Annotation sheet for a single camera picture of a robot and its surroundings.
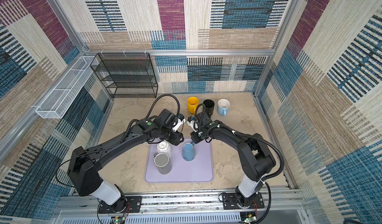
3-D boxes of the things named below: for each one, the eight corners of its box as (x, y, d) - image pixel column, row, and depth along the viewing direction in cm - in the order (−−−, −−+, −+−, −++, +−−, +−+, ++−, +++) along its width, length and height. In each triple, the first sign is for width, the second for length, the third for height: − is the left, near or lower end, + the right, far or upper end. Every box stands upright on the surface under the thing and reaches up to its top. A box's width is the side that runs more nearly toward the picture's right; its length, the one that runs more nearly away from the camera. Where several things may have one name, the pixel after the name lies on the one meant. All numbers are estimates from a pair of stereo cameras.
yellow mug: (187, 116, 110) (187, 107, 102) (187, 106, 117) (187, 96, 108) (199, 116, 110) (199, 107, 102) (198, 106, 117) (199, 96, 108)
